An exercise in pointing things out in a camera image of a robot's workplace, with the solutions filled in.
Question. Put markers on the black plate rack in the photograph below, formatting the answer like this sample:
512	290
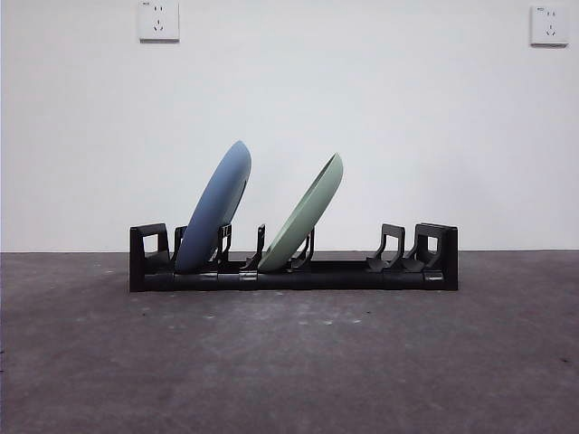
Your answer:
339	280

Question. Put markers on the blue plate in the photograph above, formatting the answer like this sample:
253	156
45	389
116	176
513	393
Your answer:
212	212

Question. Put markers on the pale green plate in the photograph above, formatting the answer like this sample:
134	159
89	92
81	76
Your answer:
303	217

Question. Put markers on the white wall socket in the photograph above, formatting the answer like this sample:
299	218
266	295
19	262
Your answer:
549	25
159	20

